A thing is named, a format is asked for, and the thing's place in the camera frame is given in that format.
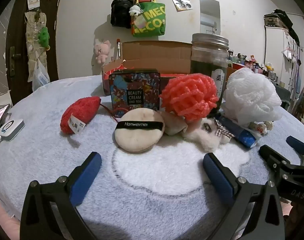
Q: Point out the white mesh bath pouf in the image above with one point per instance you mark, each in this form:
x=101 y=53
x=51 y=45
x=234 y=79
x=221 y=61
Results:
x=251 y=95

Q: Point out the green plush toy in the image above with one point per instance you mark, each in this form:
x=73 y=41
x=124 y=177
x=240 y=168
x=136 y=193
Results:
x=44 y=37

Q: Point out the glass jar metal lid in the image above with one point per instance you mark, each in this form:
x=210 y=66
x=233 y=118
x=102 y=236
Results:
x=206 y=60

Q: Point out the beige cloth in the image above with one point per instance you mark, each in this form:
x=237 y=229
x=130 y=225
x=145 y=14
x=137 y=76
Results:
x=173 y=126

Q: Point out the cream knitted scrunchie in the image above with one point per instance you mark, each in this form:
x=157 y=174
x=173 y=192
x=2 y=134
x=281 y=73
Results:
x=260 y=128

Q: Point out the coral foam net ball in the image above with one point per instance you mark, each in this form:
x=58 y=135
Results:
x=189 y=95

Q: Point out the pink plush toy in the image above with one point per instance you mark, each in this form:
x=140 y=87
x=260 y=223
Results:
x=102 y=51

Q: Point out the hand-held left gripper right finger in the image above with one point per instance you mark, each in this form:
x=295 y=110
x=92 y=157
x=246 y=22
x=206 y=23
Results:
x=218 y=177

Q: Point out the red paper liner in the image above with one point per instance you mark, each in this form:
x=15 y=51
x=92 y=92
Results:
x=168 y=75

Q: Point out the green cloth covered desk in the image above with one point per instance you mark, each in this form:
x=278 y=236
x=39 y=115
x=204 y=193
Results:
x=279 y=92

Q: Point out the clear plastic bag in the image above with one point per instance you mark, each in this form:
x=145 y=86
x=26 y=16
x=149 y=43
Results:
x=40 y=78

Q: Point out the white power bank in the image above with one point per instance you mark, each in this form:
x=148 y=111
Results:
x=10 y=128

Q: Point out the dark wooden door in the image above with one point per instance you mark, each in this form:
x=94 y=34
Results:
x=17 y=30

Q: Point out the blue tissue packet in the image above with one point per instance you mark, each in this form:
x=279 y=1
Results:
x=244 y=136

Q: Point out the hanging fabric organizer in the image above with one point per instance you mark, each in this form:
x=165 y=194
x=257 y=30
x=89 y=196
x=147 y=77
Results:
x=32 y=55

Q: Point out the cardboard box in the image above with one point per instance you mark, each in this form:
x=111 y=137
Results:
x=154 y=52

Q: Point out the red knitted rabbit sponge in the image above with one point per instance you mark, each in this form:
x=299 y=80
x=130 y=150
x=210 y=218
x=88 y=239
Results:
x=77 y=112

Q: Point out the green tote bag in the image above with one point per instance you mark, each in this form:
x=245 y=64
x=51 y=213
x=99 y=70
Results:
x=152 y=20

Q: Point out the floral print cosmetic tin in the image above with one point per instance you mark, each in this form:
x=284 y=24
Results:
x=134 y=85

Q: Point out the beige powder puff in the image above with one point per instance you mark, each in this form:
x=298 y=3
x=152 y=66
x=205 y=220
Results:
x=137 y=140

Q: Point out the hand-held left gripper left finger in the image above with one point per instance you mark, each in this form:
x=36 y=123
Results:
x=85 y=177

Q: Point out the row of cosmetics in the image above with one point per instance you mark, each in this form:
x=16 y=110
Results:
x=251 y=63

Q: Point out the black bag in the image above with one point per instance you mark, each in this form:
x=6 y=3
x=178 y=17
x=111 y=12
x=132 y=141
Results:
x=120 y=12

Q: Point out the red tipped makeup brush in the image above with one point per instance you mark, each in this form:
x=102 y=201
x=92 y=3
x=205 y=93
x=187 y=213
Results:
x=119 y=48

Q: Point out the wall photo collage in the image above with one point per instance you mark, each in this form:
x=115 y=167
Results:
x=180 y=1

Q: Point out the wall mirror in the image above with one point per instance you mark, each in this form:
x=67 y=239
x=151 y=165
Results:
x=209 y=12

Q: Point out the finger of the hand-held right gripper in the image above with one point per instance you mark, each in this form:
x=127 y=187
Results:
x=298 y=143
x=266 y=152

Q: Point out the dark patterned storage bag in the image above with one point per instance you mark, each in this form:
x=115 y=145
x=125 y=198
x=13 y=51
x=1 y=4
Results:
x=276 y=20

